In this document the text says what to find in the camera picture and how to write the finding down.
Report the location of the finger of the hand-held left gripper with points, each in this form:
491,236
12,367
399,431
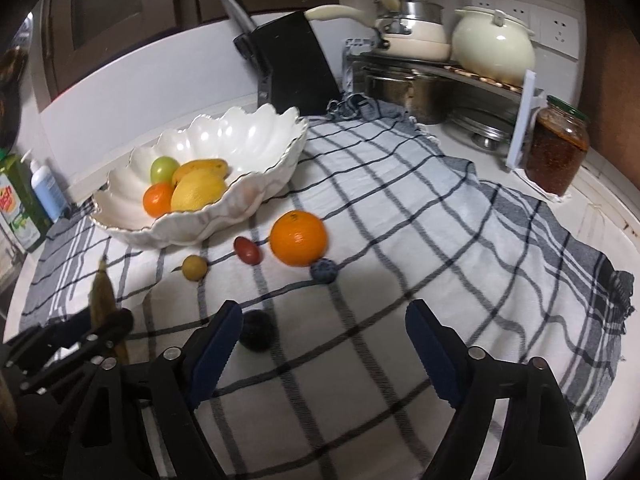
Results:
75,332
55,372

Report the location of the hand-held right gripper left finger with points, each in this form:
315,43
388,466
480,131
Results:
215,355

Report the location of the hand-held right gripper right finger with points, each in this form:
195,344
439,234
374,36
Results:
435,360

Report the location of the small spotted banana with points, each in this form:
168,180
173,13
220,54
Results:
102,295

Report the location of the dark plum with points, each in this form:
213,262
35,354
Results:
259,331

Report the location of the small yellow longan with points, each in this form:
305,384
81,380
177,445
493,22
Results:
195,267

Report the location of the red date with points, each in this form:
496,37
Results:
247,250

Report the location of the blueberry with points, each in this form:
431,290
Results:
324,270

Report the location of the orange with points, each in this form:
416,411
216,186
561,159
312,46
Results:
158,200
298,237

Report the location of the yellow lemon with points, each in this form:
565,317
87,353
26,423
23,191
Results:
197,192

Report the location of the green apple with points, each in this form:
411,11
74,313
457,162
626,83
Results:
164,169

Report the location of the yellow mango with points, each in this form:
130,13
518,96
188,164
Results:
205,166

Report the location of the white scalloped bowl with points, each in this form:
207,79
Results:
240,135

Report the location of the green dish soap bottle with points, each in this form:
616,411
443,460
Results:
20,205

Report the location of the blue pump bottle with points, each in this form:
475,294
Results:
47,192

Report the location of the grey checked cloth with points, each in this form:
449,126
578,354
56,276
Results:
400,210

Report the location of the steel pan lid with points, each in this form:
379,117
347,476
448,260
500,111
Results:
482,130

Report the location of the glass jar of chili sauce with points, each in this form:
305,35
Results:
555,150

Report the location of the metal counter rack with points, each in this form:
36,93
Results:
521,125

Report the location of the large steel stockpot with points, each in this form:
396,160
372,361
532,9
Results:
405,95

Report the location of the wooden bead trivet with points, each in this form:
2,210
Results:
485,82

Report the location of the black knife block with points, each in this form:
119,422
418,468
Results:
295,60

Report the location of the cream saucepan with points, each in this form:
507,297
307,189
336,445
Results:
415,49

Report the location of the cream ceramic lidded pot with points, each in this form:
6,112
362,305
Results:
490,45

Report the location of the brown window frame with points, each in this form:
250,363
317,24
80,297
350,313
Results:
125,10

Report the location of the white wall outlet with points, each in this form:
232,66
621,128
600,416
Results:
517,12
557,32

